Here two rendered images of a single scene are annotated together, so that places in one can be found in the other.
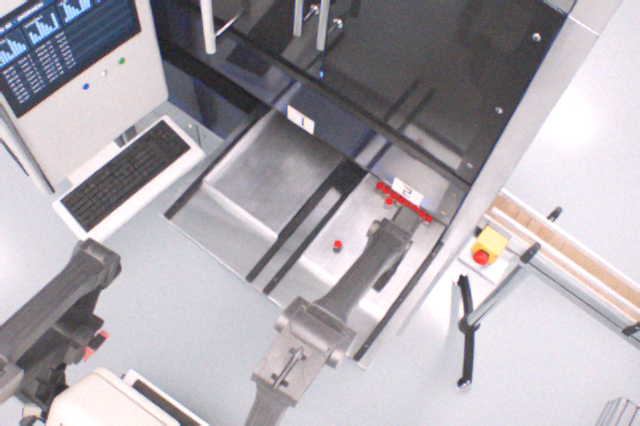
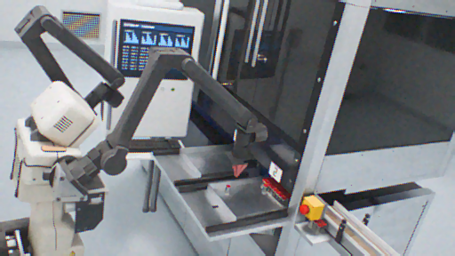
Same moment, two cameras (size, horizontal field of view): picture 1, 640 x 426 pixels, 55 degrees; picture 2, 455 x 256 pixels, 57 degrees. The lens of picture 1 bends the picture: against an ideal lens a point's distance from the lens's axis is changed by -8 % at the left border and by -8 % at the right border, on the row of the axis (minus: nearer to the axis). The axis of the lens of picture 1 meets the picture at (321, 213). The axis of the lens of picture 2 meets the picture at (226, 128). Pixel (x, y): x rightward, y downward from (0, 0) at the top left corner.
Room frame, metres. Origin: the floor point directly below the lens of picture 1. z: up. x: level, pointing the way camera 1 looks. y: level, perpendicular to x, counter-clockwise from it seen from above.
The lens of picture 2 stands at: (-0.79, -0.79, 1.92)
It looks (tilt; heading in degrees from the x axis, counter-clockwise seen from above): 24 degrees down; 29
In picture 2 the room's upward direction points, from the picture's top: 11 degrees clockwise
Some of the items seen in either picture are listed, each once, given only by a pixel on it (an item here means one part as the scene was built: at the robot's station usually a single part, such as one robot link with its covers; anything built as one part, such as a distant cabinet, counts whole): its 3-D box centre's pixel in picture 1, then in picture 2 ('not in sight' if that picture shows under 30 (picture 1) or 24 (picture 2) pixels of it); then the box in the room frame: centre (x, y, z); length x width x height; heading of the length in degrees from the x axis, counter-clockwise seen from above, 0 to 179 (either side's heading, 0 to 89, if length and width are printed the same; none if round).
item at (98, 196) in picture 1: (125, 173); (146, 145); (0.82, 0.58, 0.82); 0.40 x 0.14 x 0.02; 144
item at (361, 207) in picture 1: (379, 236); (252, 196); (0.71, -0.16, 0.90); 0.34 x 0.26 x 0.04; 153
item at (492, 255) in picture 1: (490, 243); (313, 207); (0.70, -0.44, 1.00); 0.08 x 0.07 x 0.07; 152
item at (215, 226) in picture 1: (312, 222); (221, 184); (0.73, 0.02, 0.87); 0.70 x 0.48 x 0.02; 62
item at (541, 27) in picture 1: (484, 137); (312, 104); (0.74, -0.30, 1.40); 0.04 x 0.01 x 0.80; 62
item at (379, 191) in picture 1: (402, 205); (273, 192); (0.81, -0.21, 0.90); 0.18 x 0.02 x 0.05; 62
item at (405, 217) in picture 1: (396, 229); (251, 127); (0.56, -0.15, 1.29); 0.11 x 0.09 x 0.12; 155
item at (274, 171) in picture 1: (278, 165); (219, 160); (0.87, 0.14, 0.90); 0.34 x 0.26 x 0.04; 152
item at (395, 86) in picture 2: not in sight; (416, 85); (1.14, -0.60, 1.51); 0.85 x 0.01 x 0.59; 152
